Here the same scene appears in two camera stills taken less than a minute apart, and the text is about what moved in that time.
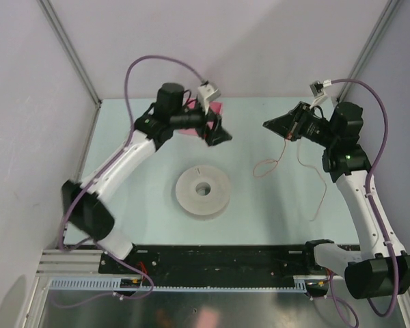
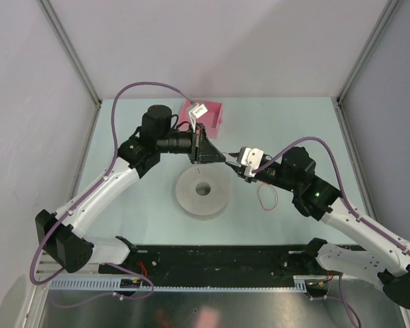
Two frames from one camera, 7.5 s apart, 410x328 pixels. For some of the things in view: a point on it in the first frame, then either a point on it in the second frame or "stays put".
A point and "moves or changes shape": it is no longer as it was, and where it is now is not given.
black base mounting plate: [214, 260] stays put
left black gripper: [204, 131] -> [209, 154]
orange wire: [320, 173] moves or changes shape
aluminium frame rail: [72, 263] stays put
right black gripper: [290, 125] -> [239, 171]
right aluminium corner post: [387, 16] stays put
